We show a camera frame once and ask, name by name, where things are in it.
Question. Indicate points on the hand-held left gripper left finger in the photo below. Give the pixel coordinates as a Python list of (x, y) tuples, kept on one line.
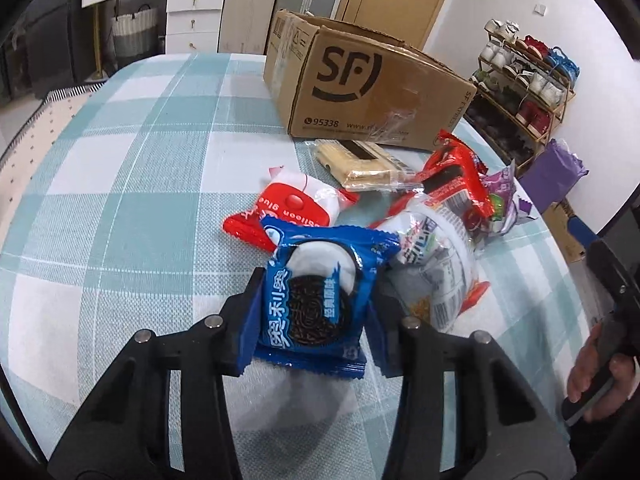
[(250, 322)]

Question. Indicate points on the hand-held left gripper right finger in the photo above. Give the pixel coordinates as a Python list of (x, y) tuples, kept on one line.
[(395, 342)]

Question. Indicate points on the blue cookie packet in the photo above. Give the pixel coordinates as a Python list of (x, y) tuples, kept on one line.
[(310, 305)]

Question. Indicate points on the purple snack packet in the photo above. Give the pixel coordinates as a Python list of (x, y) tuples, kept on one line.
[(502, 195)]

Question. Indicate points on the brown cardboard box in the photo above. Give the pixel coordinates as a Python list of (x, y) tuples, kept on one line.
[(350, 85)]

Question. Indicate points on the person's right hand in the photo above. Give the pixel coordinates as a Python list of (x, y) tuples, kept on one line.
[(582, 370)]

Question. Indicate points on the small brown carton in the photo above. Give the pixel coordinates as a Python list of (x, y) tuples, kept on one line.
[(562, 235)]

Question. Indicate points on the white crinkled snack packet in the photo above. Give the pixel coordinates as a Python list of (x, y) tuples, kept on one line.
[(435, 260)]

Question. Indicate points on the purple bag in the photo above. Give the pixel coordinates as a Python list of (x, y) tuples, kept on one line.
[(550, 175)]

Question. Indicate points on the red white snack packet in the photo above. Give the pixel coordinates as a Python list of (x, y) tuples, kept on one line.
[(295, 205)]

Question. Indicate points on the wooden shoe rack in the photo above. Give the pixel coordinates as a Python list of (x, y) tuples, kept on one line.
[(542, 130)]

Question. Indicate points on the red cookie packet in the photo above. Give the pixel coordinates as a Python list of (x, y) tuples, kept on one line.
[(450, 180)]

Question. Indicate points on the clear wafer biscuit packet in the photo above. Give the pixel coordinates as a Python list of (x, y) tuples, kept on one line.
[(357, 165)]

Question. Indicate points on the checked teal white tablecloth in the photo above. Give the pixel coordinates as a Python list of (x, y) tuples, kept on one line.
[(150, 160)]

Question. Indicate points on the group of assorted shoes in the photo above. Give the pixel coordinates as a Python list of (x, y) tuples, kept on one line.
[(537, 85)]

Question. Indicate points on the woven laundry basket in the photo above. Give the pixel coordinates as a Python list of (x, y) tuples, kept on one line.
[(132, 35)]

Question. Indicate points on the white drawer desk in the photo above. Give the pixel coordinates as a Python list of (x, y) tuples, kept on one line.
[(195, 15)]

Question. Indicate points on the beige suitcase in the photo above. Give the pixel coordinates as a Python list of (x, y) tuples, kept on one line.
[(247, 5)]

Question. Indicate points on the grey refrigerator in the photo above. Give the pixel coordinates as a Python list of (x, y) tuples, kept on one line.
[(60, 40)]

